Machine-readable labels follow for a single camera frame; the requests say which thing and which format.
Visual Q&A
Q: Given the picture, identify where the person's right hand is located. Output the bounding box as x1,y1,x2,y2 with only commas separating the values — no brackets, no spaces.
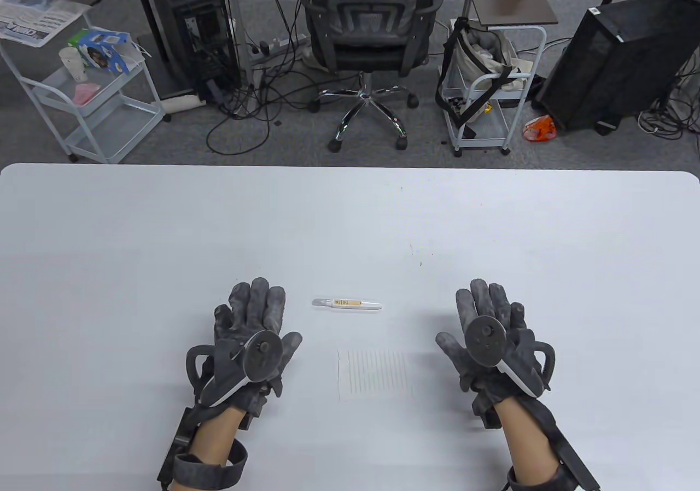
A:
436,278,553,429

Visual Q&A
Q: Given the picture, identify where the person's left hand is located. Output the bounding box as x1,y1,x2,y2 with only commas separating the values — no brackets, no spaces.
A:
192,278,303,431

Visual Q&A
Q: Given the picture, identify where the white correction pen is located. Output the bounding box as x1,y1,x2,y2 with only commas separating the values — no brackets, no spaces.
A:
312,297,383,313

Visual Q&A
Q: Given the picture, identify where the lined white paper with text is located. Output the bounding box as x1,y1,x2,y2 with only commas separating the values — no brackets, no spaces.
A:
337,349,412,402

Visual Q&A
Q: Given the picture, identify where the person's left forearm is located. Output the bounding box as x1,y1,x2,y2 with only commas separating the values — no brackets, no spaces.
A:
189,406,244,467

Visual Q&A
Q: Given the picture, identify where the person's right forearm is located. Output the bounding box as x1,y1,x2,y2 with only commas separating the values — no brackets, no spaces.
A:
497,395,561,483

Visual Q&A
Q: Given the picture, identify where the black and white controller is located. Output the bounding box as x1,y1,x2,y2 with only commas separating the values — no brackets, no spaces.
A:
186,330,284,407
465,316,557,397

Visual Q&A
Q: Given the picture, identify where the black wrist sensor box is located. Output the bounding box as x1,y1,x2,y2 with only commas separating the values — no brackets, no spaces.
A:
157,406,200,483
552,431,601,491

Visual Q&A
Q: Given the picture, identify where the orange plastic bag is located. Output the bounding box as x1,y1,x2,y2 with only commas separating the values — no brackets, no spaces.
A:
522,115,557,142

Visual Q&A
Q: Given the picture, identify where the white desk foot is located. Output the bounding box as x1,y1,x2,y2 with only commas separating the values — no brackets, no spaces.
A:
161,93,200,113

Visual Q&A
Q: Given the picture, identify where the white metal shelf cart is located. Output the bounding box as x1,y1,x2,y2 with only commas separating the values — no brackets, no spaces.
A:
0,13,165,165

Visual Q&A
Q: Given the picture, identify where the white power strip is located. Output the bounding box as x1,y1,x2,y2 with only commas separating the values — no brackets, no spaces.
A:
249,34,308,57

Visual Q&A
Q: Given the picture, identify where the black mesh office chair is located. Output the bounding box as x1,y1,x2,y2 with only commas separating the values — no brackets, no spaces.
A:
298,0,445,153

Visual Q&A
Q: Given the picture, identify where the white desk leg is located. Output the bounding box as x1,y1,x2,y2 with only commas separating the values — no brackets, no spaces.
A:
223,0,256,84

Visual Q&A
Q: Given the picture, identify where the blue cardboard box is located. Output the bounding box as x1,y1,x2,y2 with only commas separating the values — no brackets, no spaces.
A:
70,28,144,74

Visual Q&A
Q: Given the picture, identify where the white cart with brown top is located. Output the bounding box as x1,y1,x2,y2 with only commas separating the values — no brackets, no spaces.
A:
442,0,559,157

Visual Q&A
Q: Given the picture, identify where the white paper cup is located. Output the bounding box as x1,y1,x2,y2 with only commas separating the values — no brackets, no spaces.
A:
59,47,88,83

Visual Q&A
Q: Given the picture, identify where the folded newspaper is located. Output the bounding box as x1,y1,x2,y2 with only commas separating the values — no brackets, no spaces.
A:
0,0,91,48

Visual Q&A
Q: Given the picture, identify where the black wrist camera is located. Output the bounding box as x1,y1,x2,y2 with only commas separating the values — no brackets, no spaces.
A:
471,398,501,430

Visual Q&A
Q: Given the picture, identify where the black floor cable loop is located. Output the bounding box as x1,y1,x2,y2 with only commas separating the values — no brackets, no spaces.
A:
206,92,271,155

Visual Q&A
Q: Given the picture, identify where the beige tote bag black strap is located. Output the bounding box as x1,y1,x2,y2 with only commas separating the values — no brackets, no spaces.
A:
436,16,534,137

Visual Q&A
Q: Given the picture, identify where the tangle of black cables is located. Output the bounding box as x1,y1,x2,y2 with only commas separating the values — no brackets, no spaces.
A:
637,59,700,142

